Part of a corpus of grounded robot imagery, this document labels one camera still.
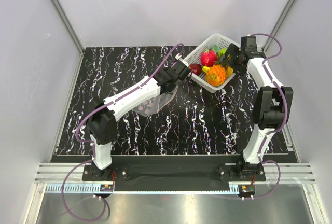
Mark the orange toy pineapple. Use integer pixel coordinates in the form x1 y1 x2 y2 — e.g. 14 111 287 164
205 59 233 87

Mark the clear pink-dotted zip bag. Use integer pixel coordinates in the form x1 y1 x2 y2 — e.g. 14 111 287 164
132 86 178 117

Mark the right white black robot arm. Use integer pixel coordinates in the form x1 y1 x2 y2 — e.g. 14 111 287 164
223 34 294 181

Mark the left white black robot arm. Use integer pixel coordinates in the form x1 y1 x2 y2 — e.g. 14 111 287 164
87 60 191 180

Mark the green apple toy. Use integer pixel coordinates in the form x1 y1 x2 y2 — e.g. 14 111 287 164
217 48 227 58

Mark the white plastic mesh basket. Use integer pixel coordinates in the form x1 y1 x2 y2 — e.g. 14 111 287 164
184 34 240 93

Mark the red dragon fruit toy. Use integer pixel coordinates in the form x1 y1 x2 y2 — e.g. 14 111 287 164
200 49 218 67

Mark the dark red plum toy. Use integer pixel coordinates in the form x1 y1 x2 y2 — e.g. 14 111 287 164
189 63 202 76

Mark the yellow banana bunch toy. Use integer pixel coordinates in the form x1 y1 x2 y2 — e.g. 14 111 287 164
202 66 211 74

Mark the black marble pattern mat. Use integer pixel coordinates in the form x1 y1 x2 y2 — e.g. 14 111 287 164
53 46 258 161

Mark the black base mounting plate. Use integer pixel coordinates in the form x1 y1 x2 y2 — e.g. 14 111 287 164
82 155 266 183

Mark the left connector board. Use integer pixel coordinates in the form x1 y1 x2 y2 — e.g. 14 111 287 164
100 182 114 193

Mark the connector board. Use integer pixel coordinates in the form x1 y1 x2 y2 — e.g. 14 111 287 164
100 182 114 193
240 184 256 194

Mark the right connector board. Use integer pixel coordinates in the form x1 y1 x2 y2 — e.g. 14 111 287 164
240 184 256 194

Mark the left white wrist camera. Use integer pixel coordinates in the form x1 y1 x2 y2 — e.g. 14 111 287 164
172 54 189 67

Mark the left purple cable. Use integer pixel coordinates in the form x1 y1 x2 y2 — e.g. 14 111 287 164
61 43 185 221

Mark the right aluminium frame post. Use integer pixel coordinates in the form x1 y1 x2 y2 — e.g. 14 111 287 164
270 0 297 37

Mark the aluminium frame post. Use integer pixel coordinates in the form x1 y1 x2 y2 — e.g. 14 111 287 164
37 0 85 53
270 0 297 37

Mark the left aluminium frame post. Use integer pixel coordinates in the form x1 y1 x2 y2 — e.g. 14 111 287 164
37 0 85 53

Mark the white slotted cable duct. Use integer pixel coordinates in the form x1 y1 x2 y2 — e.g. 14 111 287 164
46 183 239 194

